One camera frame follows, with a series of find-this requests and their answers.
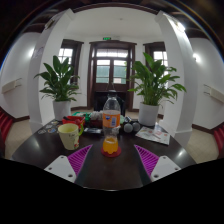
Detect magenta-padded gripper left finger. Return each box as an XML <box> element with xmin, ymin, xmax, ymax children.
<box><xmin>44</xmin><ymin>144</ymin><xmax>94</xmax><ymax>184</ymax></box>

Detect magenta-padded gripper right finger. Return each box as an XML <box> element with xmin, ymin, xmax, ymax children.
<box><xmin>133</xmin><ymin>144</ymin><xmax>183</xmax><ymax>183</ymax></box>

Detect clear orange drink bottle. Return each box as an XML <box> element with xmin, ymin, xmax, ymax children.
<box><xmin>101</xmin><ymin>91</ymin><xmax>122</xmax><ymax>155</ymax></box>

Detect cream paper cup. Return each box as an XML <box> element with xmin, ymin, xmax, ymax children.
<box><xmin>57</xmin><ymin>123</ymin><xmax>81</xmax><ymax>151</ymax></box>

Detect white printed paper sheet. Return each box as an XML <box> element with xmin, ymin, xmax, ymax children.
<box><xmin>134</xmin><ymin>125</ymin><xmax>171</xmax><ymax>146</ymax></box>

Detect flat black device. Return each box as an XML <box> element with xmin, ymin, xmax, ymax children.
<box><xmin>83</xmin><ymin>127</ymin><xmax>103</xmax><ymax>136</ymax></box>

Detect red box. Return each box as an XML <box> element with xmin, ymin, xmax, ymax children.
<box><xmin>61</xmin><ymin>114</ymin><xmax>86</xmax><ymax>136</ymax></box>

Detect grey ball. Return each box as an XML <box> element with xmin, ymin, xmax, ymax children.
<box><xmin>131</xmin><ymin>121</ymin><xmax>142</xmax><ymax>132</ymax></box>
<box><xmin>123</xmin><ymin>122</ymin><xmax>134</xmax><ymax>134</ymax></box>

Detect flat round red coaster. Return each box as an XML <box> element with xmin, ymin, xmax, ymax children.
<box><xmin>100</xmin><ymin>146</ymin><xmax>123</xmax><ymax>158</ymax></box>

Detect large potted leafy plant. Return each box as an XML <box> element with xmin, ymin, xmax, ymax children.
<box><xmin>127</xmin><ymin>52</ymin><xmax>187</xmax><ymax>127</ymax></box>

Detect small potted leafy plant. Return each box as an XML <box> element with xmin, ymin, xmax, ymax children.
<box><xmin>33</xmin><ymin>54</ymin><xmax>81</xmax><ymax>122</ymax></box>

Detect red sofa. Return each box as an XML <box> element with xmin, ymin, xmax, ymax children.
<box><xmin>0</xmin><ymin>108</ymin><xmax>15</xmax><ymax>143</ymax></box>
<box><xmin>213</xmin><ymin>123</ymin><xmax>224</xmax><ymax>158</ymax></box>

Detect black chair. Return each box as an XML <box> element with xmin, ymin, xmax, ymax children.
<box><xmin>93</xmin><ymin>90</ymin><xmax>127</xmax><ymax>116</ymax></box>

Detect dark wooden glazed door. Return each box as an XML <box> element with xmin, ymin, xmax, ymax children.
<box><xmin>87</xmin><ymin>40</ymin><xmax>138</xmax><ymax>111</ymax></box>

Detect dark framed window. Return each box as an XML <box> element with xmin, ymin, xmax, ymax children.
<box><xmin>58</xmin><ymin>39</ymin><xmax>84</xmax><ymax>84</ymax></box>
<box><xmin>143</xmin><ymin>41</ymin><xmax>169</xmax><ymax>68</ymax></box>

